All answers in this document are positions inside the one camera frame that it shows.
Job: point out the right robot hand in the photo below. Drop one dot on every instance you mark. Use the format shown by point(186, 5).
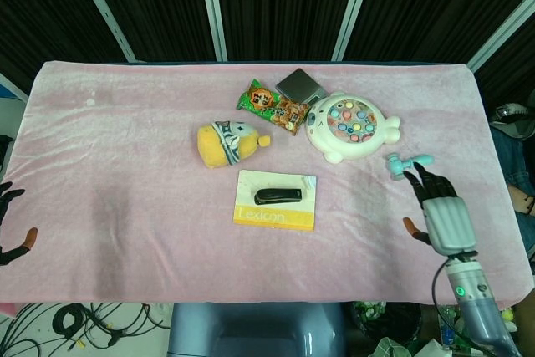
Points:
point(443, 215)

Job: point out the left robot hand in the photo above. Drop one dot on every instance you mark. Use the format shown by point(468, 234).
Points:
point(12, 231)

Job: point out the black stapler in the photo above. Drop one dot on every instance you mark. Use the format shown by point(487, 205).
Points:
point(278, 195)

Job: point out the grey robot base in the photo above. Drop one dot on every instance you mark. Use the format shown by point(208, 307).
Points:
point(257, 329)

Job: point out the Lexicon yellow white box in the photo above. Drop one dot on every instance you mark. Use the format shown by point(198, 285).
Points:
point(276, 202)

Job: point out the teal toy hammer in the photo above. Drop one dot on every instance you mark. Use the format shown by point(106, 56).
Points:
point(397, 163)

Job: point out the green plastic bottle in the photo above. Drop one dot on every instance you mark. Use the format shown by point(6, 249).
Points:
point(447, 329)

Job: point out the white fishing game toy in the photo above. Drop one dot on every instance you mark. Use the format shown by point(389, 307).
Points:
point(349, 126)

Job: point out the pink table cloth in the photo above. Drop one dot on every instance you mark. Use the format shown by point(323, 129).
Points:
point(167, 227)

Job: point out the grey digital scale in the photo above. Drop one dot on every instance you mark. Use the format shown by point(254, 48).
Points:
point(301, 86)

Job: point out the green snack packet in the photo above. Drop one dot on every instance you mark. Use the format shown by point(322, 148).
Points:
point(271, 107)

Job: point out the yellow plush toy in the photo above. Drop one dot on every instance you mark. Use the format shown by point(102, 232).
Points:
point(230, 143)

